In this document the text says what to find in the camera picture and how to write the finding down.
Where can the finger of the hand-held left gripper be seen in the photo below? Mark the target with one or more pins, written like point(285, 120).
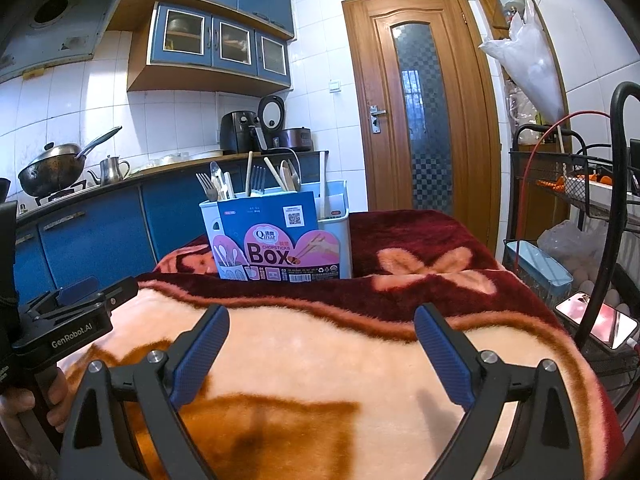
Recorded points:
point(122, 290)
point(77, 290)

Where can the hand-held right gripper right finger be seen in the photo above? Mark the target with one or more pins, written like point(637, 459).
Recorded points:
point(445, 355)

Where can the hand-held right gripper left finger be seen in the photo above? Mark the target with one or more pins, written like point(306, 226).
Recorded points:
point(200, 355)

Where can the steel fork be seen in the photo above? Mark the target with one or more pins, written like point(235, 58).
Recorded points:
point(257, 180)
point(204, 185)

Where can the wooden chopstick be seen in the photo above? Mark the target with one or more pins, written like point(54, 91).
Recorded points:
point(272, 172)
point(249, 170)

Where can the beige plastic spoon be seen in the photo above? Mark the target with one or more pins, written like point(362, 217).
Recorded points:
point(290, 175)

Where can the person's left hand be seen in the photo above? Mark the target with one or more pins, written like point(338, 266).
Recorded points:
point(56, 395)

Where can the blue base cabinet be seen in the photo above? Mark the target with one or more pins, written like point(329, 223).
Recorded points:
point(100, 230)

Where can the gas stove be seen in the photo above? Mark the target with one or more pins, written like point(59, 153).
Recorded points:
point(60, 192)

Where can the steel kettle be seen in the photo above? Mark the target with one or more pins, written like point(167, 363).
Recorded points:
point(111, 170)

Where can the black wok with lid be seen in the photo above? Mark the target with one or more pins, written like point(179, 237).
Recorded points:
point(50, 170)

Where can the light blue plastic box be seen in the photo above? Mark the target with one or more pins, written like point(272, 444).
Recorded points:
point(537, 265)

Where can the white dishes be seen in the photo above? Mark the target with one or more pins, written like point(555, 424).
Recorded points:
point(175, 160)

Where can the smartphone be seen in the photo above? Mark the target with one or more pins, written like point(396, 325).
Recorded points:
point(595, 320)

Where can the clear bag of eggs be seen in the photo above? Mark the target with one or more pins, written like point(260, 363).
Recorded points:
point(565, 240)

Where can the black air fryer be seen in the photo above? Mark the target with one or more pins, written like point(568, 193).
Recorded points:
point(236, 132)

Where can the white plastic tray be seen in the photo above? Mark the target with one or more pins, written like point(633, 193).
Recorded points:
point(590, 187)

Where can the black rice cooker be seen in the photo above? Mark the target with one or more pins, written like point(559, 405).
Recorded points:
point(295, 140)

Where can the grey range hood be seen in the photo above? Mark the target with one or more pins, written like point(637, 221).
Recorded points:
point(55, 35)

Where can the white plastic bag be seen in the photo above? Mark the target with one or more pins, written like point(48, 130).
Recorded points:
point(530, 70)

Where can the wooden door glass panel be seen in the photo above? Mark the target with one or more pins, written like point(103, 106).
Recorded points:
point(370, 60)

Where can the white wall switch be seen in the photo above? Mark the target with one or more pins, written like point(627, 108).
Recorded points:
point(335, 86)

